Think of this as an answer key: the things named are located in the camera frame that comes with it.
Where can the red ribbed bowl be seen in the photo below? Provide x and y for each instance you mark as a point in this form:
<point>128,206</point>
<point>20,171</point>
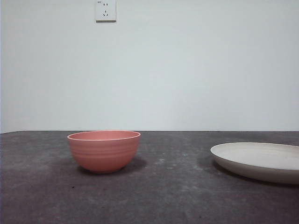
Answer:
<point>102,154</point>

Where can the white round plate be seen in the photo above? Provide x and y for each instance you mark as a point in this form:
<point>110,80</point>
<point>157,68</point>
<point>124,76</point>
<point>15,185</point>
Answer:
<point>257,161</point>

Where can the white wall socket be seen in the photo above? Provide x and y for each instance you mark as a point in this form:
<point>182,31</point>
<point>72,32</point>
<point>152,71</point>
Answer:
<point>105,11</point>

